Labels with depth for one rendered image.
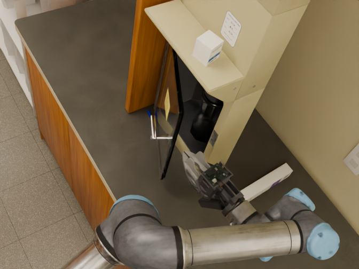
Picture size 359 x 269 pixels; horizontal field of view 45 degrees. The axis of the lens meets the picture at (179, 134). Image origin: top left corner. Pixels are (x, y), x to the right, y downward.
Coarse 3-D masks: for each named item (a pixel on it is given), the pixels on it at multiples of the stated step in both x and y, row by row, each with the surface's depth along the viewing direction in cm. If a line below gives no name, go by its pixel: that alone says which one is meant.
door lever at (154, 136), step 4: (152, 116) 136; (152, 120) 135; (152, 124) 135; (152, 128) 134; (156, 128) 134; (152, 132) 133; (156, 132) 133; (152, 136) 132; (156, 136) 132; (160, 136) 133; (164, 136) 133
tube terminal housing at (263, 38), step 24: (192, 0) 118; (216, 0) 109; (240, 0) 101; (216, 24) 113; (264, 24) 97; (288, 24) 101; (240, 48) 108; (264, 48) 104; (240, 72) 112; (264, 72) 115; (240, 96) 118; (240, 120) 133; (216, 144) 138
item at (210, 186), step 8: (216, 168) 114; (200, 176) 113; (208, 176) 112; (216, 176) 113; (224, 176) 113; (232, 176) 114; (200, 184) 117; (208, 184) 113; (216, 184) 112; (224, 184) 112; (232, 184) 112; (200, 192) 118; (208, 192) 114; (216, 192) 115; (224, 192) 113; (232, 192) 111; (240, 192) 111; (224, 200) 114; (232, 200) 110; (240, 200) 112; (224, 208) 112; (224, 216) 114
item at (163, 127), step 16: (176, 64) 125; (176, 80) 122; (160, 96) 150; (176, 96) 120; (160, 112) 150; (176, 112) 120; (160, 128) 149; (176, 128) 122; (160, 144) 148; (160, 160) 148; (160, 176) 147
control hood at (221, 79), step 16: (176, 0) 122; (160, 16) 118; (176, 16) 119; (192, 16) 120; (176, 32) 115; (192, 32) 116; (176, 48) 112; (192, 48) 113; (192, 64) 110; (224, 64) 112; (208, 80) 108; (224, 80) 109; (240, 80) 111; (224, 96) 113
